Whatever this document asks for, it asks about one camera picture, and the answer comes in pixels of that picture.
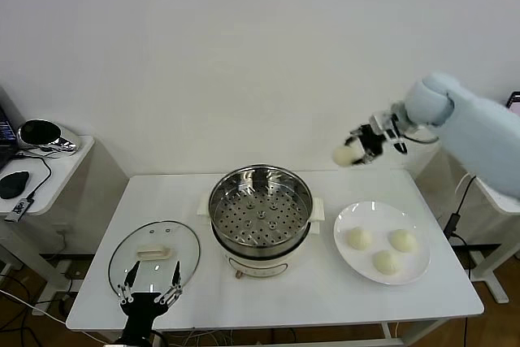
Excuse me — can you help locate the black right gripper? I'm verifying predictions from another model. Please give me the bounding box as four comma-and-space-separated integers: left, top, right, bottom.
344, 123, 387, 167

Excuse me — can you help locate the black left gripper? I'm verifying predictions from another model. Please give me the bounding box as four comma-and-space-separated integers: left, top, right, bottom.
116, 260, 184, 339

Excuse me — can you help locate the white steamed baozi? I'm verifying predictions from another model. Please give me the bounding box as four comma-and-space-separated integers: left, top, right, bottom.
388, 228, 418, 254
344, 227, 374, 250
372, 249, 402, 275
331, 144, 358, 167

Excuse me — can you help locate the glass lid cream handle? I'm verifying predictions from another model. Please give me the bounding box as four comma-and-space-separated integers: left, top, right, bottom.
107, 220, 202, 306

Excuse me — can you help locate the perforated steel steamer basket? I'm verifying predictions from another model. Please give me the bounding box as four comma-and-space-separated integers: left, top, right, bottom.
208, 164, 314, 257

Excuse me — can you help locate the white round plate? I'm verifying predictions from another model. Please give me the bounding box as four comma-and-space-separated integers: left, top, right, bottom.
333, 200, 431, 286

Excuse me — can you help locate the white side table with label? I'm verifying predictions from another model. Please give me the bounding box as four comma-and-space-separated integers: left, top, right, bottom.
414, 147, 520, 306

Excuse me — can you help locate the white side table with mouse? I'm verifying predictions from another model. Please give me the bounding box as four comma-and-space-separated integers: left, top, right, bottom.
0, 135, 129, 318

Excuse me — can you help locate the grey usb hub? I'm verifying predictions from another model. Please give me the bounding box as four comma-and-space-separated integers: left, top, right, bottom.
3, 196, 34, 224

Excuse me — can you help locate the black flat bar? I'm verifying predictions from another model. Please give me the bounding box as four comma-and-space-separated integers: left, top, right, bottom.
450, 243, 503, 261

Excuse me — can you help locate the black computer mouse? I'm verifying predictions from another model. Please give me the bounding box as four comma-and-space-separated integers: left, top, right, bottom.
0, 171, 32, 201

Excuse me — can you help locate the silver black headset device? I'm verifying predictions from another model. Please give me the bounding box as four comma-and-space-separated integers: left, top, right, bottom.
16, 119, 80, 156

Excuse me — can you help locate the dark laptop with code screen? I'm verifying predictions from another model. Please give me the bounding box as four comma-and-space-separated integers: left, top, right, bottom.
0, 86, 20, 171

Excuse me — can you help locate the white laptop cable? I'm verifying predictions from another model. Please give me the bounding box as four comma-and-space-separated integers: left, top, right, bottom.
453, 174, 476, 212

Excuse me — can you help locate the black cable with adapter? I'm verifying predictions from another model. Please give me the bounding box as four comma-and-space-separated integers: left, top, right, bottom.
444, 176, 479, 267

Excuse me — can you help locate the black usb hub cable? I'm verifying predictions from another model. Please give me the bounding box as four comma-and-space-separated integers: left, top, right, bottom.
14, 147, 53, 202

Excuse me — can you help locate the grey laptop with camera views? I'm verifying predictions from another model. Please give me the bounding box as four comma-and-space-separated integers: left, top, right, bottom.
505, 90, 520, 115

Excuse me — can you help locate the white table frame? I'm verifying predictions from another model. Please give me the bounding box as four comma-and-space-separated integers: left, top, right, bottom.
97, 318, 452, 347

